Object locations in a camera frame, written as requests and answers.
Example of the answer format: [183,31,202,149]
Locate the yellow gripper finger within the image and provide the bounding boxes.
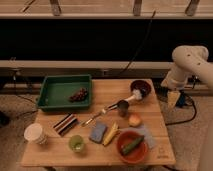
[167,91,180,108]

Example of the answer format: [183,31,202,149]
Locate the red yellow apple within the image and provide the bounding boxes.
[128,114,142,127]

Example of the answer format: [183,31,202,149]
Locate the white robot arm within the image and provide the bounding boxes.
[161,45,213,109]

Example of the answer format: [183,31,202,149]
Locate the small metal cup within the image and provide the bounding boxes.
[117,100,129,117]

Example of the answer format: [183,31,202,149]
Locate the green plastic cup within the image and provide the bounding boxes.
[69,135,84,153]

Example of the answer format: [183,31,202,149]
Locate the white paper cup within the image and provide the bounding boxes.
[24,123,47,144]

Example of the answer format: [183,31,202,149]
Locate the dark red bowl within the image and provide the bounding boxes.
[130,80,151,97]

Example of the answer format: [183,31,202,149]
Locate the grey blue cloth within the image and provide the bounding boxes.
[121,124,156,149]

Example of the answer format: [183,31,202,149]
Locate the wooden board table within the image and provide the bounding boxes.
[21,79,175,167]

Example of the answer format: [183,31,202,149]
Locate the yellow banana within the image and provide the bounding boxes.
[102,122,119,146]

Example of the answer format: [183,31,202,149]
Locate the orange red bowl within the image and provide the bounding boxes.
[116,131,148,164]

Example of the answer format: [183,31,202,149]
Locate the green cucumber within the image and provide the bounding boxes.
[121,136,144,155]

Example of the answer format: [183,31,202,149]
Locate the silver fork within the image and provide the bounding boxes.
[81,108,107,127]

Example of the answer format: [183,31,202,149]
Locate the blue sponge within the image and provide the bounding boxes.
[89,122,107,144]

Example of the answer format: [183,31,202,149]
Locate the dark grape bunch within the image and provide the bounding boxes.
[69,88,88,102]

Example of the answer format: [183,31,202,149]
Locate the striped black red box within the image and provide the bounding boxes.
[53,114,78,136]

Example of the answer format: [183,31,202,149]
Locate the green plastic tray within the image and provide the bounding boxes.
[37,75,92,112]

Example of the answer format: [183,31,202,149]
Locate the black cable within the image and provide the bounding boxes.
[118,9,157,77]

